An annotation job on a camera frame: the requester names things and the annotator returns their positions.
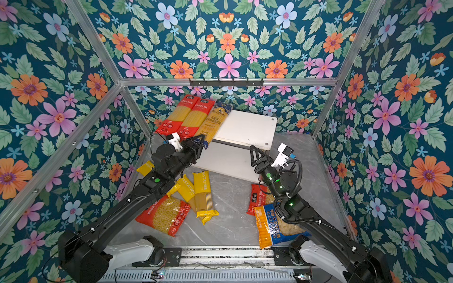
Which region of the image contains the small red pasta bag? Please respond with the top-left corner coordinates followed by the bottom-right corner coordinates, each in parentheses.
top-left (247, 184), bottom-right (273, 216)

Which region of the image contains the yellow Pastatime spaghetti bag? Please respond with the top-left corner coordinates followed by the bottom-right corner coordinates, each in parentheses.
top-left (193, 171), bottom-right (219, 225)

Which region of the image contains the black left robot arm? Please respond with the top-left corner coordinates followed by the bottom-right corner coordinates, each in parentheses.
top-left (58, 134), bottom-right (205, 283)

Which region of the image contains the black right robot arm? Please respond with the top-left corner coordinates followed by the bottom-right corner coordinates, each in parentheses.
top-left (250, 144), bottom-right (393, 283)

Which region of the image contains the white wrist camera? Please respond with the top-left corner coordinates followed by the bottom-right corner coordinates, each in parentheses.
top-left (166, 133), bottom-right (182, 152)
top-left (271, 143), bottom-right (294, 168)

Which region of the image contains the amber blue spaghetti bag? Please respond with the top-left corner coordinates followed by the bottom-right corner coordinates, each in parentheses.
top-left (195, 101), bottom-right (232, 145)

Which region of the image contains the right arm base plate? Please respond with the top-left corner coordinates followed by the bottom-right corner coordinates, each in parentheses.
top-left (271, 246), bottom-right (304, 266)

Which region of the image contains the white two-tier shelf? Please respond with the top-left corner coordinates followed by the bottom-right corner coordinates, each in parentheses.
top-left (195, 110), bottom-right (277, 183)

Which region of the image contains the red macaroni bag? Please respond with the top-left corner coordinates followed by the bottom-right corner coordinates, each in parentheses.
top-left (135, 195), bottom-right (191, 237)

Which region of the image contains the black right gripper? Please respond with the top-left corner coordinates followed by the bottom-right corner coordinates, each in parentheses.
top-left (253, 147), bottom-right (284, 203)

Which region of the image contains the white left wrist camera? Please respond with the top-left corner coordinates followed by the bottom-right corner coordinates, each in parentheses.
top-left (166, 133), bottom-right (182, 152)

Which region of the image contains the red spaghetti bag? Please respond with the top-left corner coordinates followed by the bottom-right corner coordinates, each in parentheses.
top-left (156, 94), bottom-right (201, 136)
top-left (177, 99), bottom-right (215, 140)

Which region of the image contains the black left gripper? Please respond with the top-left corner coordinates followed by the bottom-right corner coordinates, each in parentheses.
top-left (167, 131), bottom-right (204, 179)

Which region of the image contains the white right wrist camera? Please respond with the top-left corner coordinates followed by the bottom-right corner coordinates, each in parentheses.
top-left (271, 143), bottom-right (294, 168)

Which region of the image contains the black hook rail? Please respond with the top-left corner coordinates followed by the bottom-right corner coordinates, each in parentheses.
top-left (189, 79), bottom-right (264, 87)

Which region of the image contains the aluminium front rail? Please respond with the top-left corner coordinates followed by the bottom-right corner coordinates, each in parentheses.
top-left (83, 245), bottom-right (374, 270)

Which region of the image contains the blue orange pasta bag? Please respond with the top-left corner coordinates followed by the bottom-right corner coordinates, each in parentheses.
top-left (253, 204), bottom-right (311, 249)

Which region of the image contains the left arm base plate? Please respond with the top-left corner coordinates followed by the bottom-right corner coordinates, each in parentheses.
top-left (132, 247), bottom-right (182, 267)

